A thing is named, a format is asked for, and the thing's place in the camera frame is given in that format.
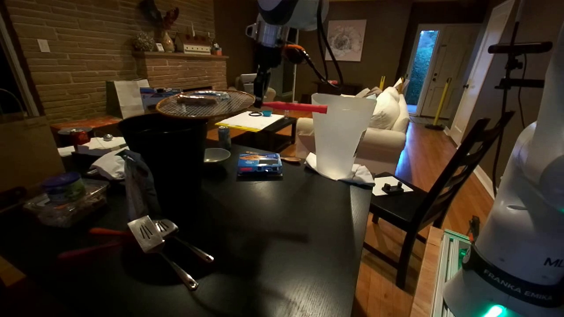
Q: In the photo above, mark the blue card box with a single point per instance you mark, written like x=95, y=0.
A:
x=257, y=162

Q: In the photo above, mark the white crumpled paper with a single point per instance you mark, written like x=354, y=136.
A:
x=109, y=166

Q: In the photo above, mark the metal slotted spoon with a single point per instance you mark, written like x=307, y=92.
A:
x=169, y=229

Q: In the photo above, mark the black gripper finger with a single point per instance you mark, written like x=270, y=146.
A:
x=261, y=85

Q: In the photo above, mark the frosted white plastic pitcher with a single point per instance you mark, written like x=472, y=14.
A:
x=337, y=132

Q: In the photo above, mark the framed wall picture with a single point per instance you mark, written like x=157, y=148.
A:
x=346, y=39

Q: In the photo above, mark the black bucket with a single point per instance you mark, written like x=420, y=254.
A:
x=173, y=150

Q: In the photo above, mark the metal slotted spatula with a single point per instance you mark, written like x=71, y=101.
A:
x=141, y=201

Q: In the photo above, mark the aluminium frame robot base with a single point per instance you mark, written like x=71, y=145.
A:
x=451, y=254

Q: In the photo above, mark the brick fireplace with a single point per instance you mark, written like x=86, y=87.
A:
x=182, y=72

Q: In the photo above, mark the clear plastic food container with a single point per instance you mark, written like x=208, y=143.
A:
x=69, y=203

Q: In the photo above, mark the red handled utensil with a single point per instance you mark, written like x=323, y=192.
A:
x=104, y=238

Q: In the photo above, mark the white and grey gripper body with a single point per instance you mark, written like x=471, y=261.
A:
x=270, y=34

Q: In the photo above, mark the small snack bar object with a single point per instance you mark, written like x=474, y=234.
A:
x=196, y=99

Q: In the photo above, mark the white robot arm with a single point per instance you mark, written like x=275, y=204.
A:
x=515, y=264

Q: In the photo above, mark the black wooden chair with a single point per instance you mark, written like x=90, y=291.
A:
x=411, y=208

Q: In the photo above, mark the black camera stand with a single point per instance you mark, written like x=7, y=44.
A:
x=513, y=81

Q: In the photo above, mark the black coffee table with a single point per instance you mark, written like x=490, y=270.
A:
x=257, y=129

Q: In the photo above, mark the small grey bowl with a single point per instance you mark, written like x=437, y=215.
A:
x=215, y=155

